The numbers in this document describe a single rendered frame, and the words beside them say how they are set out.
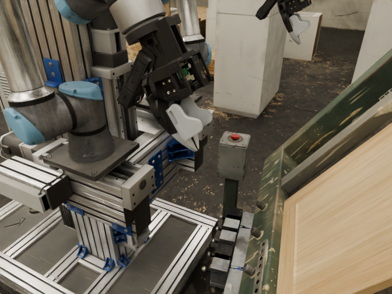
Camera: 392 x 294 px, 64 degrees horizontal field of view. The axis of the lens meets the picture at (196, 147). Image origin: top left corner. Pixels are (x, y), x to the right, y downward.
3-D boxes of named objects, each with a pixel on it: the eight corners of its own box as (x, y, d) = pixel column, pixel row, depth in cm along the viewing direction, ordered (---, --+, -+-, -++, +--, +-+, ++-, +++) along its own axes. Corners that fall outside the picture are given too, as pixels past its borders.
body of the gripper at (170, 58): (193, 99, 45) (155, 17, 42) (151, 114, 50) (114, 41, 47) (215, 83, 51) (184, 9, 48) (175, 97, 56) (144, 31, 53)
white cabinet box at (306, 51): (284, 51, 610) (290, 10, 572) (315, 54, 587) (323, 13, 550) (277, 56, 575) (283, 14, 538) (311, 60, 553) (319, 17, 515)
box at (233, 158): (222, 164, 149) (224, 130, 140) (247, 168, 147) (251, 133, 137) (216, 178, 140) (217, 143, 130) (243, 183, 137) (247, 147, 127)
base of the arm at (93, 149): (58, 155, 103) (51, 128, 98) (91, 135, 114) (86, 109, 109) (94, 167, 97) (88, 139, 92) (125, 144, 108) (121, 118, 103)
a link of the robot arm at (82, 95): (114, 122, 101) (108, 81, 94) (76, 138, 92) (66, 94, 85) (92, 112, 108) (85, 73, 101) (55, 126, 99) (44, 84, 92)
